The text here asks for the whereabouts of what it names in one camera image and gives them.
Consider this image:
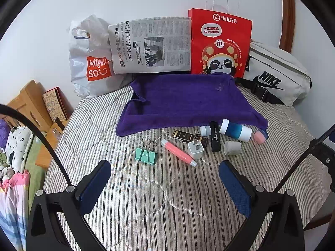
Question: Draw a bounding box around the white Nike waist bag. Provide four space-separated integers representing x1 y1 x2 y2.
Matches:
235 41 312 106

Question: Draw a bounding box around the white tape roll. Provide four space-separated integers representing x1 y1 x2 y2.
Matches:
224 141 242 155

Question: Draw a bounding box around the red panda paper bag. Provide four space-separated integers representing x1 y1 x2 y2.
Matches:
188 0 252 78

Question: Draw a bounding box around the white usb charger plug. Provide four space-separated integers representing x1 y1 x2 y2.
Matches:
187 140 204 160

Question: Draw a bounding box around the black marker tube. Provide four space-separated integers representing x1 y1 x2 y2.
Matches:
210 121 221 152

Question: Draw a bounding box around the purple towel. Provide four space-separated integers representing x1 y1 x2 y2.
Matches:
116 73 268 137

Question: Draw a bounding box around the black cable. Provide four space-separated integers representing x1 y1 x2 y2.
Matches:
0 104 72 187

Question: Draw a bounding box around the panda print fabric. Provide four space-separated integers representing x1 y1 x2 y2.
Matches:
5 126 34 173

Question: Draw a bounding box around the patterned brown box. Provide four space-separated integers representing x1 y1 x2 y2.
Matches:
42 87 68 122

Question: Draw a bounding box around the green binder clip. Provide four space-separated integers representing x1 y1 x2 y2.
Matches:
135 137 157 165

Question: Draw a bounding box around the wooden door frame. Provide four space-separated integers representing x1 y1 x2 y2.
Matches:
279 0 295 53

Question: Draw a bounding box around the blue white cylindrical bottle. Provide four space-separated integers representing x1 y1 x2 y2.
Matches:
219 118 252 143

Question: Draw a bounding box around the white Miniso plastic bag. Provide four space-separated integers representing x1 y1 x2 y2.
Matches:
68 14 133 99

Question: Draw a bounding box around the folded newspaper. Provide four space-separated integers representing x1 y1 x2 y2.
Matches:
108 17 191 74

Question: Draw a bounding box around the striped quilt mattress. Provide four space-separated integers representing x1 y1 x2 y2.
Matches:
56 86 331 250

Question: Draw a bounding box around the pink white pen tube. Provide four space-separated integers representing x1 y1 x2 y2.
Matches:
161 139 197 166

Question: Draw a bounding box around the black gold lighter box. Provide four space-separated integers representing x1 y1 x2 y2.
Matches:
173 130 209 148

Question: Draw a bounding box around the pink striped blanket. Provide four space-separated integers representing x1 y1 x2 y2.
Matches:
1 170 30 250

